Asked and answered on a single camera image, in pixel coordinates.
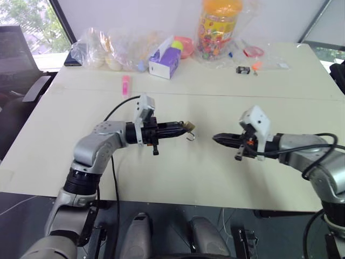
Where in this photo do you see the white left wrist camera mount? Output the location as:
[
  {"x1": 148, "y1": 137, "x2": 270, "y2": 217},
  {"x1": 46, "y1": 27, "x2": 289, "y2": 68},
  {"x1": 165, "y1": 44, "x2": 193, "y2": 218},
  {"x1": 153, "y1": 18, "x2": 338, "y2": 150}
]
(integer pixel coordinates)
[{"x1": 133, "y1": 93, "x2": 156, "y2": 146}]

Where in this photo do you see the thin white wire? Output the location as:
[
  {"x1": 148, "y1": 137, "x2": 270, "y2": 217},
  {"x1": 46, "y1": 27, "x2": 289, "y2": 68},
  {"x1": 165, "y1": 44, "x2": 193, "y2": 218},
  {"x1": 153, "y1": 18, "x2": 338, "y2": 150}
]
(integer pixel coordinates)
[{"x1": 220, "y1": 208, "x2": 232, "y2": 245}]

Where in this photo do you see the purple white tissue box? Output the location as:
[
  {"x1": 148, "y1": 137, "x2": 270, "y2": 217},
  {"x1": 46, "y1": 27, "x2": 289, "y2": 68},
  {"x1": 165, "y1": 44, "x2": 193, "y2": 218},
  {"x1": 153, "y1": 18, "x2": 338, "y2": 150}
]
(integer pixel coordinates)
[{"x1": 148, "y1": 35, "x2": 182, "y2": 81}]

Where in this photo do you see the pink marker pen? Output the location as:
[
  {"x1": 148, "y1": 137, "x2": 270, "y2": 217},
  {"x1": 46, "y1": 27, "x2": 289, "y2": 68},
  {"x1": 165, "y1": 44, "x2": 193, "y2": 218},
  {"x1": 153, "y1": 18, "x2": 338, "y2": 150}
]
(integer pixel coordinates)
[{"x1": 121, "y1": 75, "x2": 132, "y2": 98}]

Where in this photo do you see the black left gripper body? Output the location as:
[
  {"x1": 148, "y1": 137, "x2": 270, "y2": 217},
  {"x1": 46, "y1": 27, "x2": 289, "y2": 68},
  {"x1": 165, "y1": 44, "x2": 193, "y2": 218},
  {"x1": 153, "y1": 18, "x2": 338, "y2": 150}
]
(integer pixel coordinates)
[{"x1": 141, "y1": 117, "x2": 163, "y2": 156}]

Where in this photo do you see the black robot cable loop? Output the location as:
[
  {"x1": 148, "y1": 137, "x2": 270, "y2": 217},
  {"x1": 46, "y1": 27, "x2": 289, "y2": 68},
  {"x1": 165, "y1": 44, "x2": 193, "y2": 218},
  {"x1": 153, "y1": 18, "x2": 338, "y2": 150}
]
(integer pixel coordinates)
[{"x1": 302, "y1": 209, "x2": 326, "y2": 259}]

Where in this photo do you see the clear bag of snacks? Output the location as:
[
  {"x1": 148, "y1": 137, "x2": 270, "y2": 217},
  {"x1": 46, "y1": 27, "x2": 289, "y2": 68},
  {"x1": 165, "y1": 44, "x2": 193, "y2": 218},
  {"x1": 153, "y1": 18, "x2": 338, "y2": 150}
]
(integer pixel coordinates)
[{"x1": 107, "y1": 28, "x2": 164, "y2": 73}]

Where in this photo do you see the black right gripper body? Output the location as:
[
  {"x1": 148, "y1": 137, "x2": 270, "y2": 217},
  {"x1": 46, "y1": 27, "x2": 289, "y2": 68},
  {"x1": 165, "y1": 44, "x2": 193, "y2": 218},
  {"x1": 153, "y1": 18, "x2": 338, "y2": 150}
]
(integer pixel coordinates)
[{"x1": 234, "y1": 125, "x2": 259, "y2": 161}]

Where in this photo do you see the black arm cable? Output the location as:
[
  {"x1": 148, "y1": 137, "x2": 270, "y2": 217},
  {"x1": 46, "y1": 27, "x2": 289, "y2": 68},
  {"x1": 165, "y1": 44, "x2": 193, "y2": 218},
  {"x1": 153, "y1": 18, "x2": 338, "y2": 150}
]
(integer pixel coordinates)
[
  {"x1": 103, "y1": 94, "x2": 141, "y2": 259},
  {"x1": 255, "y1": 132, "x2": 339, "y2": 181}
]

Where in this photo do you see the brass padlock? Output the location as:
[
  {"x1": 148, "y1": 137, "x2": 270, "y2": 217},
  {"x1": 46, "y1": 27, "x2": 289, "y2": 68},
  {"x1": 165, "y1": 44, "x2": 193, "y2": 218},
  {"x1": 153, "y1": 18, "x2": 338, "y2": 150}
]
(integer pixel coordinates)
[{"x1": 181, "y1": 121, "x2": 196, "y2": 141}]

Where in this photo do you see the pink plastic bowl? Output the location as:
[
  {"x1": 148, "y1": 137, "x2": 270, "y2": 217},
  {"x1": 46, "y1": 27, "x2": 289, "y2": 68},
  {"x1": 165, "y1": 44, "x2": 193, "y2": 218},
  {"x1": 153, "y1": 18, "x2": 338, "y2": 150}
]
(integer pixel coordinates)
[{"x1": 174, "y1": 36, "x2": 195, "y2": 60}]

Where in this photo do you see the grey rounded cover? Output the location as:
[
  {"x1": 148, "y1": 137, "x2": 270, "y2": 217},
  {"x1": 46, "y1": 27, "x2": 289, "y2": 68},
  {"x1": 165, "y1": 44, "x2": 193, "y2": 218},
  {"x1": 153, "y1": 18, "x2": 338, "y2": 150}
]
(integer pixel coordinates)
[
  {"x1": 187, "y1": 216, "x2": 231, "y2": 259},
  {"x1": 118, "y1": 212, "x2": 153, "y2": 259}
]

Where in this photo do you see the candy jar with orange lid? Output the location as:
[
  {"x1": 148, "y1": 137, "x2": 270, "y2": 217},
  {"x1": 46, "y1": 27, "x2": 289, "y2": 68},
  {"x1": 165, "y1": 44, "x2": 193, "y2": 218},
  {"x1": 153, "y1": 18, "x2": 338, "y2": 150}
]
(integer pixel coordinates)
[{"x1": 197, "y1": 0, "x2": 244, "y2": 62}]

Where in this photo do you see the dark flat tablet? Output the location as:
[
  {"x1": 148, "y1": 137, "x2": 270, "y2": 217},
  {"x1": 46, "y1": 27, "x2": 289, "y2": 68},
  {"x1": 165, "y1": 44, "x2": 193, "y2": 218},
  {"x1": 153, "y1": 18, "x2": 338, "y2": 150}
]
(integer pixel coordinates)
[{"x1": 64, "y1": 42, "x2": 87, "y2": 67}]

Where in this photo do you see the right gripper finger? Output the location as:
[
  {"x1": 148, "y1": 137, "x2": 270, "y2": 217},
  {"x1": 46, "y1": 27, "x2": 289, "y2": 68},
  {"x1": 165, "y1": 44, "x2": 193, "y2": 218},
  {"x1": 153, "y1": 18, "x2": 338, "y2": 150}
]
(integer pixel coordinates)
[
  {"x1": 214, "y1": 140, "x2": 240, "y2": 148},
  {"x1": 212, "y1": 133, "x2": 240, "y2": 141}
]

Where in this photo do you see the black metal bracket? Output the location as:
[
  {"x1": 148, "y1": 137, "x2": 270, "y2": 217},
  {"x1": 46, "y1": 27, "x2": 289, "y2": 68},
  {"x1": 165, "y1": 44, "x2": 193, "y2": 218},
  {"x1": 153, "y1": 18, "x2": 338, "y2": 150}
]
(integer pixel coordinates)
[{"x1": 238, "y1": 228, "x2": 259, "y2": 259}]

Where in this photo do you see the red ring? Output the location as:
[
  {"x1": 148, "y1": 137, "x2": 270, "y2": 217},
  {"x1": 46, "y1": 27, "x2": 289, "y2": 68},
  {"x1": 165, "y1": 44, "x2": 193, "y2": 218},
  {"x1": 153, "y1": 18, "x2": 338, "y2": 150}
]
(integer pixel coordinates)
[{"x1": 243, "y1": 45, "x2": 264, "y2": 58}]

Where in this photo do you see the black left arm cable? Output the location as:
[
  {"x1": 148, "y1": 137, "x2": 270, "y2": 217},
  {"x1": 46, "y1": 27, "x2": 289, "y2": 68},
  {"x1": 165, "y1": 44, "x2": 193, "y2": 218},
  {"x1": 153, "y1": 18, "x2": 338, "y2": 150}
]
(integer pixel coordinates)
[{"x1": 103, "y1": 94, "x2": 141, "y2": 259}]

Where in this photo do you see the orange key tag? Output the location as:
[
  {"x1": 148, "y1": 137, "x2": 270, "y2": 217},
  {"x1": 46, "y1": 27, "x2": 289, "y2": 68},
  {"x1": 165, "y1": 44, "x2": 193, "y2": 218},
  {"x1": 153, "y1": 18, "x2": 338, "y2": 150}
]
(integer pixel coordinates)
[{"x1": 251, "y1": 61, "x2": 263, "y2": 77}]

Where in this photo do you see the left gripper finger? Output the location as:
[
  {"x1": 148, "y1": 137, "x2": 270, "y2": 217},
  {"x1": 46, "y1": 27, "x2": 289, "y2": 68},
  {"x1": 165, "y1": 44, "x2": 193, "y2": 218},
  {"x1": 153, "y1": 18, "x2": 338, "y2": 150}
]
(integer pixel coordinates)
[
  {"x1": 161, "y1": 129, "x2": 188, "y2": 139},
  {"x1": 161, "y1": 121, "x2": 187, "y2": 132}
]

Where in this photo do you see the clear plastic bag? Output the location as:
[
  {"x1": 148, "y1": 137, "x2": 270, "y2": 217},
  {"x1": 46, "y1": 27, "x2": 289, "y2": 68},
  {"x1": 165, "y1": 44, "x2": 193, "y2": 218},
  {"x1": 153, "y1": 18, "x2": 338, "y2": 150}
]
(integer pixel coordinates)
[{"x1": 233, "y1": 37, "x2": 292, "y2": 72}]

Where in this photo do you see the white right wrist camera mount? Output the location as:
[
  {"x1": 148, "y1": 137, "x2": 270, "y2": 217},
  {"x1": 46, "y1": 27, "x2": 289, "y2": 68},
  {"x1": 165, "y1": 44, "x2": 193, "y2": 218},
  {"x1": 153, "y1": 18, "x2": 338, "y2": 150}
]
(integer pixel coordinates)
[{"x1": 238, "y1": 105, "x2": 271, "y2": 162}]

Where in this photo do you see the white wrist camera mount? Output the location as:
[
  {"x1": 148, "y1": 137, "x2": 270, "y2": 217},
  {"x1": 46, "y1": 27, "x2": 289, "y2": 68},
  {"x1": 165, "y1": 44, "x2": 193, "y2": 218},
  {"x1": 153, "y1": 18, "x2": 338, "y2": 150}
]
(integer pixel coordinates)
[
  {"x1": 238, "y1": 105, "x2": 271, "y2": 162},
  {"x1": 133, "y1": 93, "x2": 156, "y2": 146}
]

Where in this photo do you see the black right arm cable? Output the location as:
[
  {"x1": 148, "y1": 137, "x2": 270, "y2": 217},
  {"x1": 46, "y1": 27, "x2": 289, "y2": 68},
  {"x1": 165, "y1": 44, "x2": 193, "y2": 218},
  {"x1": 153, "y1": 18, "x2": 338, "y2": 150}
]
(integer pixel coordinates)
[{"x1": 255, "y1": 132, "x2": 339, "y2": 181}]

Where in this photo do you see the black office chair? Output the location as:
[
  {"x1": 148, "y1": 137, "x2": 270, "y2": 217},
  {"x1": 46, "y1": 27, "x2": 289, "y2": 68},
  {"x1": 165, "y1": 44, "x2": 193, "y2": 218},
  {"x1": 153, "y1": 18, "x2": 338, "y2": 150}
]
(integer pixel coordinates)
[{"x1": 0, "y1": 69, "x2": 57, "y2": 161}]

